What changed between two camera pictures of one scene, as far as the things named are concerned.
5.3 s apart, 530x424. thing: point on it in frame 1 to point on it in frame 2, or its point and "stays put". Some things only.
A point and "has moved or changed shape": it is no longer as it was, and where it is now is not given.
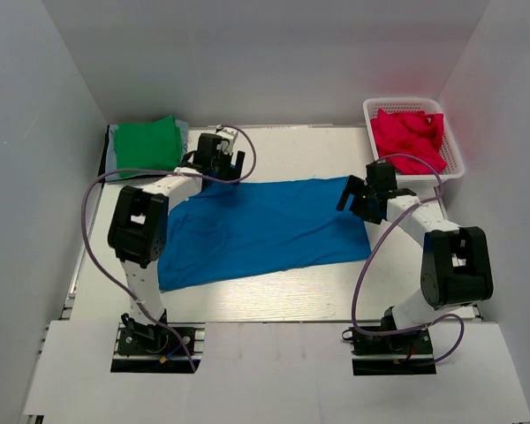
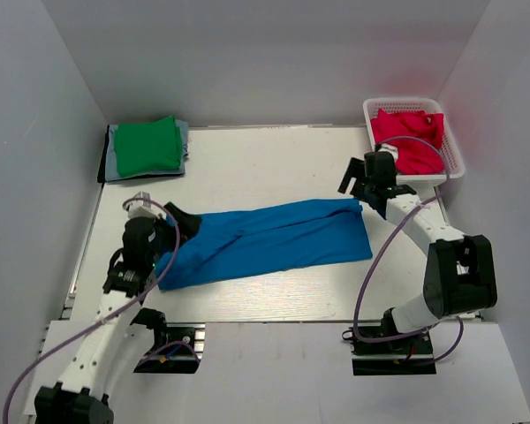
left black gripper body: (223, 166) to (165, 240)
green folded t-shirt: (148, 146) stays put
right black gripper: (352, 185) to (355, 170)
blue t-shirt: (238, 230) has moved or changed shape
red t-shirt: (412, 133) stays put
